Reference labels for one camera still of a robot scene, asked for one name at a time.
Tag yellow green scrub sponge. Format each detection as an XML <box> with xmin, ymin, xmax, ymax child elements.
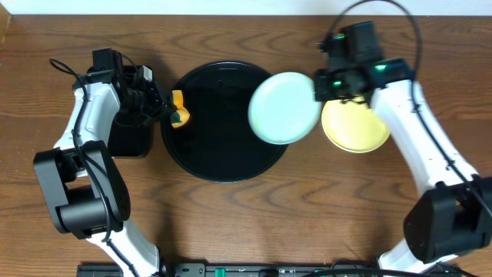
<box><xmin>171</xmin><ymin>90</ymin><xmax>190</xmax><ymax>128</ymax></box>

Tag yellow plate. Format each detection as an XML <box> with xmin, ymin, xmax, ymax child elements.
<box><xmin>321</xmin><ymin>96</ymin><xmax>391</xmax><ymax>153</ymax></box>

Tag light blue plate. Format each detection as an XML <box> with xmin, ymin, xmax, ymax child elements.
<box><xmin>248</xmin><ymin>72</ymin><xmax>321</xmax><ymax>145</ymax></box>

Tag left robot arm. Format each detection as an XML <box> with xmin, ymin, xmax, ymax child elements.
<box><xmin>33</xmin><ymin>48</ymin><xmax>177</xmax><ymax>276</ymax></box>

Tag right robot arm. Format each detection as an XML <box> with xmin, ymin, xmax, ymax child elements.
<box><xmin>314</xmin><ymin>22</ymin><xmax>491</xmax><ymax>273</ymax></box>

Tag black rectangular tray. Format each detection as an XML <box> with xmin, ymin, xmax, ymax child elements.
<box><xmin>86</xmin><ymin>65</ymin><xmax>156</xmax><ymax>159</ymax></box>

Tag black round tray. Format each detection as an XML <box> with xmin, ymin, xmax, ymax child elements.
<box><xmin>161</xmin><ymin>61</ymin><xmax>288</xmax><ymax>182</ymax></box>

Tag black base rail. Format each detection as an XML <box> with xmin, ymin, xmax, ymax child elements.
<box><xmin>76</xmin><ymin>262</ymin><xmax>465</xmax><ymax>277</ymax></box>

